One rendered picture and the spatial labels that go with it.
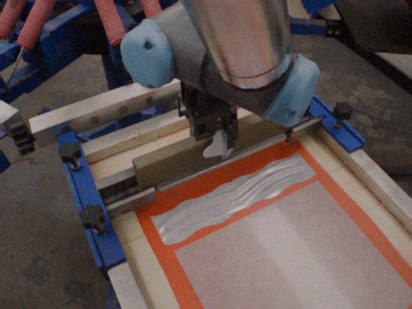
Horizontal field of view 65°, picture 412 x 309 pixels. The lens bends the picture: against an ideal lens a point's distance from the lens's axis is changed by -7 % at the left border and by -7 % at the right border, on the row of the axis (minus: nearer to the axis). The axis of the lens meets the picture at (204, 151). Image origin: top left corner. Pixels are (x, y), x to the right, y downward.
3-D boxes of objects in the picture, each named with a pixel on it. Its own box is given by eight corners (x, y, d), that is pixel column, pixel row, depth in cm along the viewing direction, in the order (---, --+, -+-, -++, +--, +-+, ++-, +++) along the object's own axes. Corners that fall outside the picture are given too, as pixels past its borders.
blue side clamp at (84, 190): (132, 270, 62) (125, 255, 57) (107, 282, 61) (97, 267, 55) (86, 159, 79) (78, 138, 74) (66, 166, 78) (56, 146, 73)
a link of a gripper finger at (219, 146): (200, 167, 69) (196, 130, 63) (227, 156, 71) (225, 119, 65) (208, 177, 67) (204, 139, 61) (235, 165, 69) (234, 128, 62)
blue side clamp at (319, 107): (356, 160, 79) (366, 140, 74) (341, 168, 78) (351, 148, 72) (282, 87, 96) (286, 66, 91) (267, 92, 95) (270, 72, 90)
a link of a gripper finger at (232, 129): (217, 140, 67) (216, 102, 61) (225, 137, 68) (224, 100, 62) (230, 154, 64) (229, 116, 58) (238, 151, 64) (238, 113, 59)
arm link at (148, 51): (187, 55, 33) (245, 13, 39) (108, 25, 38) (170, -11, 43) (190, 114, 39) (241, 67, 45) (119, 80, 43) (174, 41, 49)
